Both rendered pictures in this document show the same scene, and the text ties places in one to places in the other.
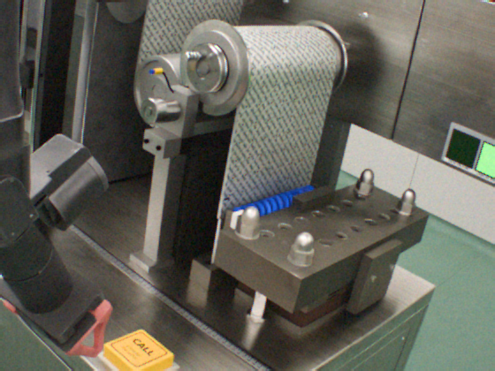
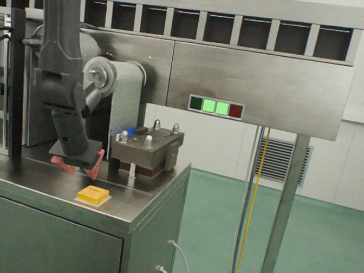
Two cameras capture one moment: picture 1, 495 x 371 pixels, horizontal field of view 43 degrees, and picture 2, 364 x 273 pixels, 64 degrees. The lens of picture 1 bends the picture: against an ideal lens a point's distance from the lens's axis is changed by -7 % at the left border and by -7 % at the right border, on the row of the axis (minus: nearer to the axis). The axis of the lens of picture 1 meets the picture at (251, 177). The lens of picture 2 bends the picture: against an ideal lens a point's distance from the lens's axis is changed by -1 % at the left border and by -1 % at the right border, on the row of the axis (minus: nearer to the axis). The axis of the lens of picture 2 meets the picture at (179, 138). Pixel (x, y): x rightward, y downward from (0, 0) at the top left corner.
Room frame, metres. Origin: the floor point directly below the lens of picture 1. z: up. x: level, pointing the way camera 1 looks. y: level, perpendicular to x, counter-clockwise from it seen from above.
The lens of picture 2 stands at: (-0.17, 0.20, 1.34)
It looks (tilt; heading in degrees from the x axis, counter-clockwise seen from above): 14 degrees down; 338
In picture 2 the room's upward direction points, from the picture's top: 9 degrees clockwise
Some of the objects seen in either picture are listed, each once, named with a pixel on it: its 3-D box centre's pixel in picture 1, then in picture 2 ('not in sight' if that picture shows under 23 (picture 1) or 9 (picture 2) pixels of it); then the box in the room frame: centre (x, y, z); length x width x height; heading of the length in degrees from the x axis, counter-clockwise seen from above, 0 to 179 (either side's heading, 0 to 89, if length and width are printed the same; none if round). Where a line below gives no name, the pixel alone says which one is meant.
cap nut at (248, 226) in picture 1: (249, 220); (124, 136); (0.89, -0.01, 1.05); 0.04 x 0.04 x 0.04
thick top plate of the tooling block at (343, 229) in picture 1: (332, 237); (152, 143); (1.00, -0.15, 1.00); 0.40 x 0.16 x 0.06; 142
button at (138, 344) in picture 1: (138, 355); (93, 194); (0.69, 0.10, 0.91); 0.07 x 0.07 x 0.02; 52
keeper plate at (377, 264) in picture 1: (376, 276); (172, 155); (0.95, -0.24, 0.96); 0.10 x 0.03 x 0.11; 142
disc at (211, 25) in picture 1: (213, 67); (99, 77); (0.98, 0.09, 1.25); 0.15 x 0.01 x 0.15; 52
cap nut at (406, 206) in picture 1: (407, 200); (175, 128); (1.09, -0.29, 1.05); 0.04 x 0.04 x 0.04
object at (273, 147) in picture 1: (277, 153); (125, 113); (1.03, -0.03, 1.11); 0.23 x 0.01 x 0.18; 142
